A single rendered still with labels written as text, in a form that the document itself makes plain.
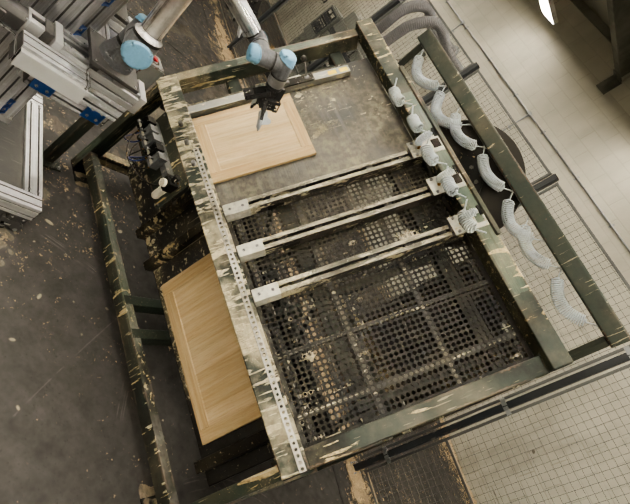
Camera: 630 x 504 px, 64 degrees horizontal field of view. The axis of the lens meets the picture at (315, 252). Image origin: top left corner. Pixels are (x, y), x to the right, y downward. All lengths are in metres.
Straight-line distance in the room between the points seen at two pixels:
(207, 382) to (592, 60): 6.86
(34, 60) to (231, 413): 1.71
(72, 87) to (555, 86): 6.81
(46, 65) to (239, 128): 1.06
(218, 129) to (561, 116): 5.72
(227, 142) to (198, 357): 1.15
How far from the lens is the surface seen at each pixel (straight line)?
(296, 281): 2.30
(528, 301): 2.45
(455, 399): 2.27
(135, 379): 2.72
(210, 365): 2.67
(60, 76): 2.20
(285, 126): 2.83
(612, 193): 7.16
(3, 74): 2.61
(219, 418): 2.64
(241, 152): 2.74
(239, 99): 2.94
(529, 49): 8.53
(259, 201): 2.53
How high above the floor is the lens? 2.04
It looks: 21 degrees down
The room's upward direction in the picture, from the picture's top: 58 degrees clockwise
